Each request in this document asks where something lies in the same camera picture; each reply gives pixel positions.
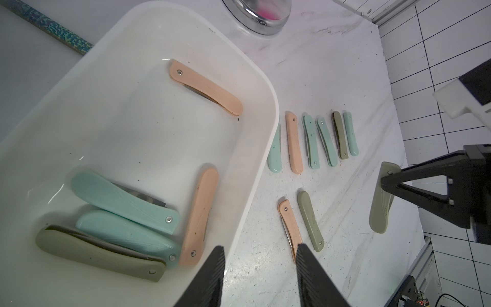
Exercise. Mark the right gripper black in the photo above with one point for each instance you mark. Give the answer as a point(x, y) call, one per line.
point(466, 203)

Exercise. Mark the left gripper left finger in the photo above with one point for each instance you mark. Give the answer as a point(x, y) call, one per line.
point(206, 287)

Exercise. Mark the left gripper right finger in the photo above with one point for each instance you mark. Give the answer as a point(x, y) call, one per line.
point(315, 286)

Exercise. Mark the peach folding fruit knife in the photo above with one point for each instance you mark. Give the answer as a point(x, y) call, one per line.
point(291, 226)
point(296, 162)

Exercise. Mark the olive green folding fruit knife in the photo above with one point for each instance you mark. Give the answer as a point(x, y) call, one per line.
point(340, 135)

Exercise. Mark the mint folding fruit knife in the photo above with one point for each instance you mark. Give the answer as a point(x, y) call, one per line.
point(311, 142)
point(350, 133)
point(328, 145)
point(274, 156)

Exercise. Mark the large olive knife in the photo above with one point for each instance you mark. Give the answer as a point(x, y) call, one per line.
point(74, 245)

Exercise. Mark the mint knife bottom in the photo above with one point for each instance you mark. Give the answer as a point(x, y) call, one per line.
point(128, 234)

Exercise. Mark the peach knife lower in box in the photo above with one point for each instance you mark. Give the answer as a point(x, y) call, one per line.
point(194, 239)

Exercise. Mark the white plastic storage box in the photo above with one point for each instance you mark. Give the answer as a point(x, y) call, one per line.
point(118, 113)

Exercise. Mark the peach knife leaning in box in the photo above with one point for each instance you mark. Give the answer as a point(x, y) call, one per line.
point(188, 77)

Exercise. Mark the chrome cup holder stand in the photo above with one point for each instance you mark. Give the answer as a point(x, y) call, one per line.
point(265, 17)

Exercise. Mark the small patterned dish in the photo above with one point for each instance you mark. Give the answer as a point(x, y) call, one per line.
point(48, 25)

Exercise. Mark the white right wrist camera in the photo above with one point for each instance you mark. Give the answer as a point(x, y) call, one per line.
point(469, 93)

